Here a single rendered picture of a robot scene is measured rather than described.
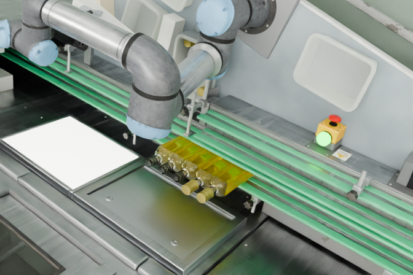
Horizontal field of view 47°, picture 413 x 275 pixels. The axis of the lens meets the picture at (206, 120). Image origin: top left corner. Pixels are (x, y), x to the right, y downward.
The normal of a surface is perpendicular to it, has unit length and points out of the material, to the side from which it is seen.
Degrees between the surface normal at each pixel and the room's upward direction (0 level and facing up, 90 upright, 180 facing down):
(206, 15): 4
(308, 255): 89
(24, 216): 90
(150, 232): 90
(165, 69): 73
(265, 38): 4
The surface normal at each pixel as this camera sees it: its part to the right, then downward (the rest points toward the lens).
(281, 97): -0.59, 0.29
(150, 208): 0.16, -0.88
